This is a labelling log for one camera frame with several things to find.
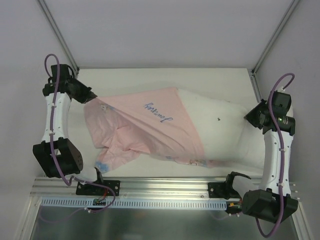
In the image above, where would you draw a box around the white pillow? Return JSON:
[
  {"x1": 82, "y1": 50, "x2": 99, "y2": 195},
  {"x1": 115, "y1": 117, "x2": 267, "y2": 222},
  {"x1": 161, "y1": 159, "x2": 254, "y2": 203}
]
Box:
[{"x1": 176, "y1": 88, "x2": 265, "y2": 171}]

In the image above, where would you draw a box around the blue and pink printed pillowcase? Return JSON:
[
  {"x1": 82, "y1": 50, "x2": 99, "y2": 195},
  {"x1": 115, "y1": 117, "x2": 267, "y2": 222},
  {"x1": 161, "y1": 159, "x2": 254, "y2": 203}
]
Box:
[{"x1": 82, "y1": 86, "x2": 236, "y2": 175}]

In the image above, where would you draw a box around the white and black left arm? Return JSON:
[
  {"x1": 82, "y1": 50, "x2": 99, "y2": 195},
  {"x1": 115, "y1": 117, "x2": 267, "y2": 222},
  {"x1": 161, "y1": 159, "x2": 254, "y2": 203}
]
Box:
[{"x1": 32, "y1": 64, "x2": 105, "y2": 195}]

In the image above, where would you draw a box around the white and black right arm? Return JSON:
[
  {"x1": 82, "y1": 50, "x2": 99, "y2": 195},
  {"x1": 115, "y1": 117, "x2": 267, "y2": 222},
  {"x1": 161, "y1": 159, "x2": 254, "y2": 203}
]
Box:
[{"x1": 223, "y1": 91, "x2": 298, "y2": 224}]

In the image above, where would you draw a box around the shiny metal front plate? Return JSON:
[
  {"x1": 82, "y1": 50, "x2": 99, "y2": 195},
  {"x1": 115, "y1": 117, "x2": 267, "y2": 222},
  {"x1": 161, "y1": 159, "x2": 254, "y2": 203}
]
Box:
[{"x1": 29, "y1": 197, "x2": 301, "y2": 240}]

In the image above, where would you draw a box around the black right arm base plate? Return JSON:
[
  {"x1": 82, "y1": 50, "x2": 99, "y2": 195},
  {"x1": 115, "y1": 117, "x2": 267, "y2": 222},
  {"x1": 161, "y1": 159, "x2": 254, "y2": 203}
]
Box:
[{"x1": 207, "y1": 182, "x2": 242, "y2": 200}]

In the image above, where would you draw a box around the left aluminium corner post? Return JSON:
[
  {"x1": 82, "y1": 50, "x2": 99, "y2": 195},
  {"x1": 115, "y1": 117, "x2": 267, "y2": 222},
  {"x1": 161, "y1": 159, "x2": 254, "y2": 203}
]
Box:
[{"x1": 36, "y1": 0, "x2": 80, "y2": 76}]

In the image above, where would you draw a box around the aluminium corner post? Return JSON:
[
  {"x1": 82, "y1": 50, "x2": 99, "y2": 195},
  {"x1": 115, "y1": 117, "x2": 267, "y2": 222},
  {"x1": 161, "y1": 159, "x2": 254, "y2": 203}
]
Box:
[
  {"x1": 36, "y1": 0, "x2": 80, "y2": 76},
  {"x1": 251, "y1": 0, "x2": 301, "y2": 77}
]

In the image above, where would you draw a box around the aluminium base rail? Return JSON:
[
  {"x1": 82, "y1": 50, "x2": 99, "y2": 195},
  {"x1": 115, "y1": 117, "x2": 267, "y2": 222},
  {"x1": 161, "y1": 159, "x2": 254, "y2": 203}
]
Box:
[{"x1": 30, "y1": 176, "x2": 226, "y2": 200}]

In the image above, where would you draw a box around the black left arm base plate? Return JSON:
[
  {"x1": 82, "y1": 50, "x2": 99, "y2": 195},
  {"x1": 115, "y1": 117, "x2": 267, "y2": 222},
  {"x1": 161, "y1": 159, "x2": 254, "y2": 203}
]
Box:
[{"x1": 75, "y1": 179, "x2": 121, "y2": 197}]

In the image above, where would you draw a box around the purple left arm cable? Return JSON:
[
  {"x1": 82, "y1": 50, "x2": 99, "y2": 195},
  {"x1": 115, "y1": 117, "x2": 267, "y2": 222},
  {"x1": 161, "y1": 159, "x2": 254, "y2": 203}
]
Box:
[{"x1": 44, "y1": 53, "x2": 116, "y2": 206}]

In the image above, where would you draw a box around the white slotted cable duct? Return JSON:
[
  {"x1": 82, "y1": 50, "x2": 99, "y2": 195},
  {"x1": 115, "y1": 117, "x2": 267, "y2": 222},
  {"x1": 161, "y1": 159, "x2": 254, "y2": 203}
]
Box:
[{"x1": 41, "y1": 197, "x2": 227, "y2": 211}]

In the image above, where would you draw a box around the right aluminium corner post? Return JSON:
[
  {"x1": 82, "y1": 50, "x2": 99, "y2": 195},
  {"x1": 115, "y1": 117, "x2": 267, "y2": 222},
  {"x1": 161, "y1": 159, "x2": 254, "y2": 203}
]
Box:
[{"x1": 251, "y1": 0, "x2": 301, "y2": 77}]

